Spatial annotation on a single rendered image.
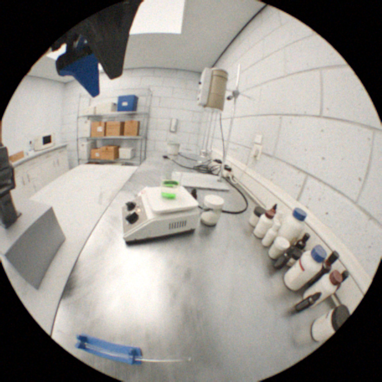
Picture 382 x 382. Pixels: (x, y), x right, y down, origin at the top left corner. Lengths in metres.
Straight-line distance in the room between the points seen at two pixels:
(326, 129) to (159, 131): 2.56
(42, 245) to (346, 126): 0.84
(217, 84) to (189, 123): 2.07
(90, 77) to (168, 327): 0.38
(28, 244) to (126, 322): 0.23
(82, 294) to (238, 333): 0.29
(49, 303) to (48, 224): 0.17
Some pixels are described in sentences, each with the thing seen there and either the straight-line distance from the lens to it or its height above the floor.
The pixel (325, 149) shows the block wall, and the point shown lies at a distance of 0.54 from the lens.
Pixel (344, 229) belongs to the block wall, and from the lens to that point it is 0.49.
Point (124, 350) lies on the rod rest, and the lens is 0.26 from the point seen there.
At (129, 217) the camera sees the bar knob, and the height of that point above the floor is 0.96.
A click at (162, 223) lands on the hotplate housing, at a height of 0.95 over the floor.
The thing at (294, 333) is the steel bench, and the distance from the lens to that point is 0.36.
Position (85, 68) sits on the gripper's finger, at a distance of 0.22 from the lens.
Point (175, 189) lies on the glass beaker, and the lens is 0.31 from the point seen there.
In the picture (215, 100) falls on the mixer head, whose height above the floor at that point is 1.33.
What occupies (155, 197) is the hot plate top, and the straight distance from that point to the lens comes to 0.35.
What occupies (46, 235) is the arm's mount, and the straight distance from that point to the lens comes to 0.37.
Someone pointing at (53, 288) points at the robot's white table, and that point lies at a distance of 0.35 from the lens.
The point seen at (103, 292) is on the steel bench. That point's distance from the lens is 0.29.
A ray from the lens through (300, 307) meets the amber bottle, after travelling 0.37.
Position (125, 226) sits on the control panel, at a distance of 0.34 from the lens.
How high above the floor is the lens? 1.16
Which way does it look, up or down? 25 degrees down
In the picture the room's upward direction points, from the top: 9 degrees clockwise
